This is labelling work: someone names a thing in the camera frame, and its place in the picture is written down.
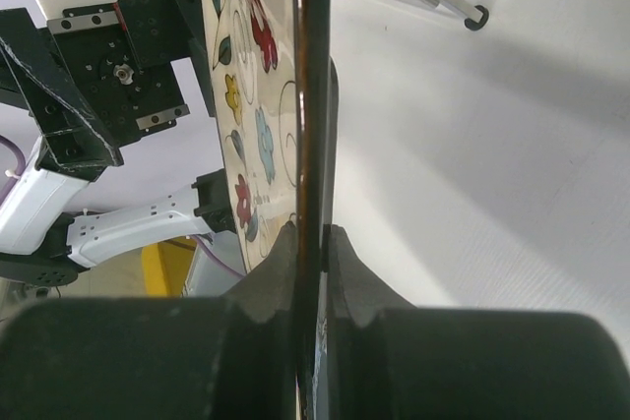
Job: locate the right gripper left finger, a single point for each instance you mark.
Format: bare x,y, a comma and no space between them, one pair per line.
227,357

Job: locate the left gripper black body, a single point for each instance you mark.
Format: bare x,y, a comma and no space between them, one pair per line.
120,57

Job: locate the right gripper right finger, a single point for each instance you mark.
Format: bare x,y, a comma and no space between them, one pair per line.
388,359

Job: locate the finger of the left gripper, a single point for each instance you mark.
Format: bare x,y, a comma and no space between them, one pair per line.
75,142

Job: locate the square floral plate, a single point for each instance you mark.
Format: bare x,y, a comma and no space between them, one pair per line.
274,85

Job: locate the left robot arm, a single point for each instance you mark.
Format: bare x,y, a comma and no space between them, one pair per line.
44,245

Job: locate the yellow object in background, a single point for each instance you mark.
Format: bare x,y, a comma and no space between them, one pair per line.
166,265

